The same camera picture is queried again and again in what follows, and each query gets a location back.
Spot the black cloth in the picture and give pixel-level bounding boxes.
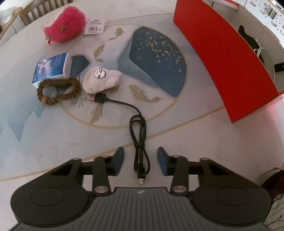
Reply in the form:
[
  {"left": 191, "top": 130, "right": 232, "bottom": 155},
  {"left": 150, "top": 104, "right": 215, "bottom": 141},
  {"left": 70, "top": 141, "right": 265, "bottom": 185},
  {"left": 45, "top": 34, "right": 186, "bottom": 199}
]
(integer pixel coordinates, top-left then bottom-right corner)
[{"left": 238, "top": 25, "right": 264, "bottom": 64}]

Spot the red and white cardboard box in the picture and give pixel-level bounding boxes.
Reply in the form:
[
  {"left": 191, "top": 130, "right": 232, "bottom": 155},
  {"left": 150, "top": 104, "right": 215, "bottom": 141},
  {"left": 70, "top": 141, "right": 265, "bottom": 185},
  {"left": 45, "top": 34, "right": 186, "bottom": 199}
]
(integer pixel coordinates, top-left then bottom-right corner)
[{"left": 173, "top": 0, "right": 281, "bottom": 122}]

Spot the far wooden chair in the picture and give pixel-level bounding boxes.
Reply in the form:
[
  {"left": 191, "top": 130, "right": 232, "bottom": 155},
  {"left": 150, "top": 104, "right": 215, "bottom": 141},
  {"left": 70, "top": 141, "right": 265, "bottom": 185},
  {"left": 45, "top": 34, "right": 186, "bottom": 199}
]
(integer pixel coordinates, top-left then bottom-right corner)
[{"left": 20, "top": 0, "right": 74, "bottom": 26}]

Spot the brown hair scrunchie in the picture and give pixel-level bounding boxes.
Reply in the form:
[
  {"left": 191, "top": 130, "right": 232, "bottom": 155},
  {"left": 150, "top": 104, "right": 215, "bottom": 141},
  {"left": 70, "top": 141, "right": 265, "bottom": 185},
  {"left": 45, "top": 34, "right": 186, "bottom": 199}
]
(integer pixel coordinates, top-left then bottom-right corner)
[{"left": 37, "top": 77, "right": 81, "bottom": 106}]

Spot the white cabinet wall unit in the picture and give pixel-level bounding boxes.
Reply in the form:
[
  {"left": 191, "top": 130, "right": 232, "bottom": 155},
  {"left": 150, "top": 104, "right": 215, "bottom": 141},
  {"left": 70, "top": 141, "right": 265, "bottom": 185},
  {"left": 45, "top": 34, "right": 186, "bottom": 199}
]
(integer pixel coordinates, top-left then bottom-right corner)
[{"left": 210, "top": 0, "right": 284, "bottom": 45}]

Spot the black usb cable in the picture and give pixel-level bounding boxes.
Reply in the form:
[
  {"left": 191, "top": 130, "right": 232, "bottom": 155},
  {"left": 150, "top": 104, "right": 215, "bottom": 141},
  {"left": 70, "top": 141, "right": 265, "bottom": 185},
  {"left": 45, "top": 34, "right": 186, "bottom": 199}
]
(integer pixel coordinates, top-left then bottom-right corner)
[{"left": 87, "top": 92, "right": 151, "bottom": 185}]

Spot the blue tissue pack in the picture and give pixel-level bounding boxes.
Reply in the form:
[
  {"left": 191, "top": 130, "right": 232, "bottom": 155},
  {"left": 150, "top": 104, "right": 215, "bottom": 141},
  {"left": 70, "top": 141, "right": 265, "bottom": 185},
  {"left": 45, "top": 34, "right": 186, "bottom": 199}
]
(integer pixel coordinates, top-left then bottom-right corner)
[{"left": 32, "top": 52, "right": 72, "bottom": 88}]

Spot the white plush brooch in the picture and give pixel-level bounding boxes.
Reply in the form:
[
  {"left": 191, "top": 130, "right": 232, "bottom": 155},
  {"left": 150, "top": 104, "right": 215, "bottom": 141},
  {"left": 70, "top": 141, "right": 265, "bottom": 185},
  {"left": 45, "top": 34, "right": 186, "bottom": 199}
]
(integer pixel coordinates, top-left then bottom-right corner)
[{"left": 82, "top": 66, "right": 123, "bottom": 94}]

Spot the barcode hang tag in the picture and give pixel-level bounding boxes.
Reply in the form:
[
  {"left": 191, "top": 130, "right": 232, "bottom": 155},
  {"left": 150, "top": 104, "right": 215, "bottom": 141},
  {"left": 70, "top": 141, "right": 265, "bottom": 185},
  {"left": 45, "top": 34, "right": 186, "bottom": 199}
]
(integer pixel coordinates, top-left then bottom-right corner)
[{"left": 84, "top": 19, "right": 105, "bottom": 35}]

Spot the pink fluffy plush toy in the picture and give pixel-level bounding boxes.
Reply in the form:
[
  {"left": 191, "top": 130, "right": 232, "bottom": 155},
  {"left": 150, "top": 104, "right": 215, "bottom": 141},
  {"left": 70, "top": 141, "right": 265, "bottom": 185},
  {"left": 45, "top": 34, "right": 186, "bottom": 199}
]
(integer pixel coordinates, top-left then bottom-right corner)
[{"left": 43, "top": 6, "right": 86, "bottom": 45}]

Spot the white side cabinet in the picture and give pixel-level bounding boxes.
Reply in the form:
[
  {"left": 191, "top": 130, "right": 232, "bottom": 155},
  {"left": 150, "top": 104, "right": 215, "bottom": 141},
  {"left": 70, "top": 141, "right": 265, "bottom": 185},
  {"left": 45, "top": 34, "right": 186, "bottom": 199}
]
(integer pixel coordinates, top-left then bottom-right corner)
[{"left": 1, "top": 7, "right": 26, "bottom": 46}]

